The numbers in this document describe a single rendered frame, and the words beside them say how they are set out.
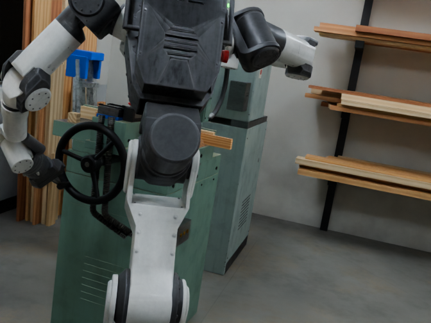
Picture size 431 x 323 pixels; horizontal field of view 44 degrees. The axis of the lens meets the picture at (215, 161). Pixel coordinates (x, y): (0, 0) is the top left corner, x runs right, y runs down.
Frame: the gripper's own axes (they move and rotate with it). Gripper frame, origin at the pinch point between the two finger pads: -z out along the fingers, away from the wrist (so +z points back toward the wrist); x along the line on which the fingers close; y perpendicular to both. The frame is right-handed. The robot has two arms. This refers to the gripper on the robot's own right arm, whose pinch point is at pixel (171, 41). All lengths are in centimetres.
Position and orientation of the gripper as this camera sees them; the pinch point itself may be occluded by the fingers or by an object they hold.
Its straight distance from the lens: 195.8
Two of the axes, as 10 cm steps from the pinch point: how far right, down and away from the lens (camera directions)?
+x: -3.2, 8.6, -3.9
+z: 9.3, 2.0, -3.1
